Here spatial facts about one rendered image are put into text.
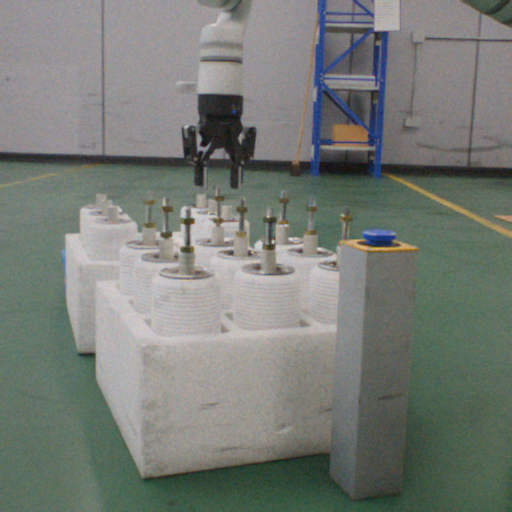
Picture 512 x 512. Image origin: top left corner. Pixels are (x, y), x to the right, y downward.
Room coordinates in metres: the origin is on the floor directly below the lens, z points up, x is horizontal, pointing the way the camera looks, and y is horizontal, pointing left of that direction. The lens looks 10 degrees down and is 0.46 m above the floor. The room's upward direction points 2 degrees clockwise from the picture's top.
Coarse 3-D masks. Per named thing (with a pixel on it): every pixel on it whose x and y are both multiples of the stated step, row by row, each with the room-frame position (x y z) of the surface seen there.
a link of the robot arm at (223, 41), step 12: (240, 0) 1.25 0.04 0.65; (252, 0) 1.26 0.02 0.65; (228, 12) 1.27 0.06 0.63; (240, 12) 1.25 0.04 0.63; (216, 24) 1.23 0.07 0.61; (228, 24) 1.24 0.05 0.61; (240, 24) 1.24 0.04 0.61; (204, 36) 1.23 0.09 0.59; (216, 36) 1.22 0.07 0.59; (228, 36) 1.22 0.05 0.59; (240, 36) 1.24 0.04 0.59; (204, 48) 1.23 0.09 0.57; (216, 48) 1.22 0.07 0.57; (228, 48) 1.22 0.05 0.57; (240, 48) 1.24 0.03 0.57; (204, 60) 1.23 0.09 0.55; (216, 60) 1.22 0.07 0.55; (228, 60) 1.22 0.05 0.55; (240, 60) 1.24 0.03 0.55
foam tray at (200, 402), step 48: (96, 288) 1.24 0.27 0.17; (96, 336) 1.25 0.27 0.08; (144, 336) 0.93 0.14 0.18; (192, 336) 0.94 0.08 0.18; (240, 336) 0.94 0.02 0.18; (288, 336) 0.96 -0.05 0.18; (144, 384) 0.89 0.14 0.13; (192, 384) 0.92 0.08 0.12; (240, 384) 0.94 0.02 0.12; (288, 384) 0.96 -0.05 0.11; (144, 432) 0.89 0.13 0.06; (192, 432) 0.92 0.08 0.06; (240, 432) 0.94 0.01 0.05; (288, 432) 0.96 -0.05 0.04
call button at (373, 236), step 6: (366, 234) 0.89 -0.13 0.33; (372, 234) 0.88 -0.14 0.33; (378, 234) 0.88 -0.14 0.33; (384, 234) 0.88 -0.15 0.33; (390, 234) 0.88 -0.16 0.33; (366, 240) 0.90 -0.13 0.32; (372, 240) 0.89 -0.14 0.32; (378, 240) 0.88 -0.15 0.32; (384, 240) 0.88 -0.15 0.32; (390, 240) 0.89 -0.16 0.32
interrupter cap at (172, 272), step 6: (162, 270) 1.00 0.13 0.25; (168, 270) 1.00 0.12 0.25; (174, 270) 1.00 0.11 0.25; (198, 270) 1.01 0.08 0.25; (204, 270) 1.01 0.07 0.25; (210, 270) 1.01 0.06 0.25; (162, 276) 0.97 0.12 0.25; (168, 276) 0.96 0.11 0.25; (174, 276) 0.96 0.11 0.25; (180, 276) 0.96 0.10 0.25; (186, 276) 0.96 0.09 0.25; (192, 276) 0.96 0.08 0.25; (198, 276) 0.96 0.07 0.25; (204, 276) 0.97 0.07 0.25; (210, 276) 0.97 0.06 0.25
